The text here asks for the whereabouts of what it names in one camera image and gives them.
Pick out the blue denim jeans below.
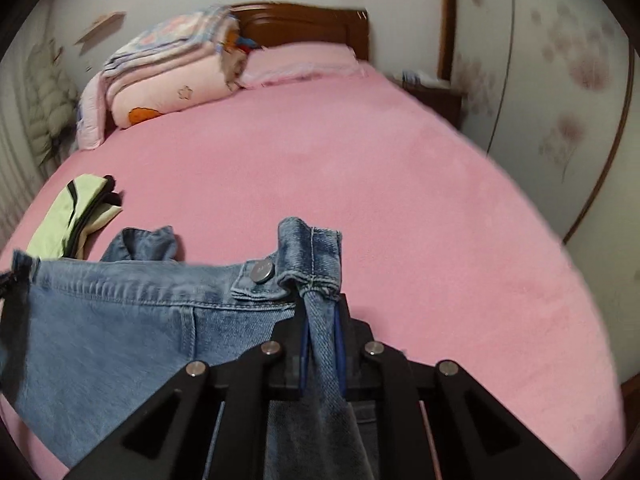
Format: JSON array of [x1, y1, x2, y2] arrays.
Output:
[[1, 218, 373, 479]]

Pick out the pink bed sheet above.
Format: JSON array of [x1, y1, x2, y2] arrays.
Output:
[[8, 70, 625, 479]]

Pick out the light green black garment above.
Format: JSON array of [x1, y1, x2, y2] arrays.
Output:
[[26, 174, 122, 260]]

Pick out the dark wooden nightstand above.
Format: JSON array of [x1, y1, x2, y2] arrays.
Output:
[[392, 76, 464, 129]]

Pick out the folded pink cartoon quilt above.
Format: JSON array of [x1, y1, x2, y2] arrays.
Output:
[[76, 49, 246, 151]]

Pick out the beige puffer jacket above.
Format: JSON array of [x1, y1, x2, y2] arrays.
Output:
[[24, 40, 78, 166]]

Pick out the pink pillow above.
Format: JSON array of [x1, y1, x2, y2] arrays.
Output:
[[238, 41, 367, 89]]

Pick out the sliding wardrobe door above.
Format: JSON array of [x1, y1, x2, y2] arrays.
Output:
[[451, 0, 634, 238]]

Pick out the folded floral blue blanket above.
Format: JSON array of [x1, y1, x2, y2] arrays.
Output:
[[102, 6, 239, 79]]

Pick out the dark wooden headboard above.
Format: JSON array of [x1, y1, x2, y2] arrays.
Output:
[[231, 2, 370, 61]]

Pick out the wooden wall shelf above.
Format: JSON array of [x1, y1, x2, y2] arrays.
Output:
[[76, 11, 126, 44]]

